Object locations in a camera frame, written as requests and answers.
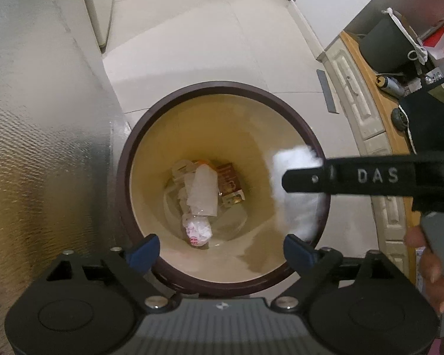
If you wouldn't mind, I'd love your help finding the white tissue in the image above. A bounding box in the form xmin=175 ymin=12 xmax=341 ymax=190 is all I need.
xmin=269 ymin=144 xmax=325 ymax=241

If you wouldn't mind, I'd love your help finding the knotted white plastic bag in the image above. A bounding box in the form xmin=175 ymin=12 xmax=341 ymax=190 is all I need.
xmin=182 ymin=214 xmax=212 ymax=247

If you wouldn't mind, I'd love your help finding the clear plastic wrapper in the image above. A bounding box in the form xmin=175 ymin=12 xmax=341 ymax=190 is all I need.
xmin=171 ymin=159 xmax=219 ymax=217

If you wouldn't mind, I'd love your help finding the maroon snack box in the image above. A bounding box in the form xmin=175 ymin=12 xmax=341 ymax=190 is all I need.
xmin=216 ymin=163 xmax=245 ymax=208

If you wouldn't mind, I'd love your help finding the round brown trash bin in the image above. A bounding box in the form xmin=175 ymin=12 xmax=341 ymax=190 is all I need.
xmin=117 ymin=82 xmax=330 ymax=296

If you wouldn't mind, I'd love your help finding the person's right hand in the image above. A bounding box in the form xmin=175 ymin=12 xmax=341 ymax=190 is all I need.
xmin=404 ymin=226 xmax=444 ymax=315

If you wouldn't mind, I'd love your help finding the dark grey bucket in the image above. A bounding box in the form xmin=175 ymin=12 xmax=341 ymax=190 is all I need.
xmin=359 ymin=7 xmax=428 ymax=74

